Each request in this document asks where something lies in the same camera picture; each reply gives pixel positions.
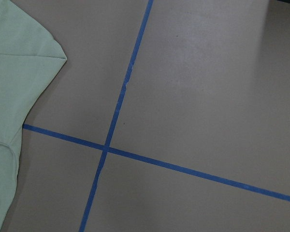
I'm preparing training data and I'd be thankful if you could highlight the olive green long-sleeve shirt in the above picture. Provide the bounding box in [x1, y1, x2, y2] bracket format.
[0, 0, 67, 230]

